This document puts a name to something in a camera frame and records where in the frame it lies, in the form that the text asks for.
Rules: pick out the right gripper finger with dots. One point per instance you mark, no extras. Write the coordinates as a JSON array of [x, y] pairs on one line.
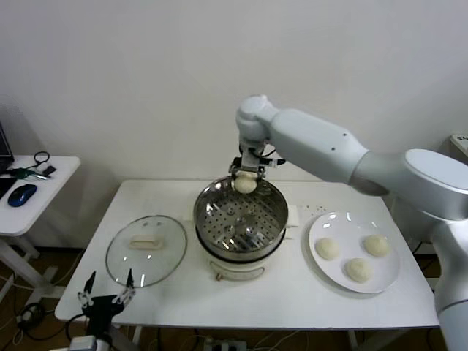
[[260, 173], [233, 172]]

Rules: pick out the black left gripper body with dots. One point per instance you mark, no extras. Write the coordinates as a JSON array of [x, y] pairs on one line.
[[100, 307]]

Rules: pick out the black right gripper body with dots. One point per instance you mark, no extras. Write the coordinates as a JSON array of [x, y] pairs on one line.
[[256, 143]]

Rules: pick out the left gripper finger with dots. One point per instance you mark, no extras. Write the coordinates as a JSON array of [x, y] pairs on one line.
[[85, 297], [124, 295]]

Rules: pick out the white steamed baozi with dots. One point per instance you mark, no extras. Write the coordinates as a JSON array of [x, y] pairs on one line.
[[244, 184], [376, 245], [358, 270], [327, 249]]

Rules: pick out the round glass pot lid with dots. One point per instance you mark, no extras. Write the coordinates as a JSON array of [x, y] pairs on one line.
[[144, 243]]

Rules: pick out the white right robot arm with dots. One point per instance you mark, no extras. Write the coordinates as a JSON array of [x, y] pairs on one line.
[[311, 139]]

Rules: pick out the stainless steel steamer basket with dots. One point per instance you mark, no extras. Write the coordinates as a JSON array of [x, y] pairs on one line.
[[203, 208]]

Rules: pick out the cream electric cooker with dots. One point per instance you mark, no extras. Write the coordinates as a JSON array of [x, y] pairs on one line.
[[237, 272]]

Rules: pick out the white round plate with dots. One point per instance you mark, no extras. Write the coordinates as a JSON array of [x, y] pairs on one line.
[[358, 223]]

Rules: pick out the white side table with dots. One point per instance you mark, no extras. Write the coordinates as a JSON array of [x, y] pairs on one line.
[[58, 190]]

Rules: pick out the white power strip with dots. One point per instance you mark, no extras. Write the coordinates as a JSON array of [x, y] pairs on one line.
[[226, 345]]

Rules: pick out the blue computer mouse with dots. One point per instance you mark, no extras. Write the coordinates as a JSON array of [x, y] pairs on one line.
[[22, 196]]

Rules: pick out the grey pen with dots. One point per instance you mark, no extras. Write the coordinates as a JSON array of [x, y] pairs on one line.
[[42, 177]]

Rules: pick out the small black device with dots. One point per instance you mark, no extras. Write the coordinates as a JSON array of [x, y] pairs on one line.
[[48, 170]]

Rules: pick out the black laptop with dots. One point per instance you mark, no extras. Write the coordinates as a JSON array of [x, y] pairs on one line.
[[4, 146]]

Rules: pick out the white cabinet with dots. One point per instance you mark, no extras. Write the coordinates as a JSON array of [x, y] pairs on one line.
[[460, 144]]

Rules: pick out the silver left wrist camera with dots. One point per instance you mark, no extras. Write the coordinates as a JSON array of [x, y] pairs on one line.
[[84, 344]]

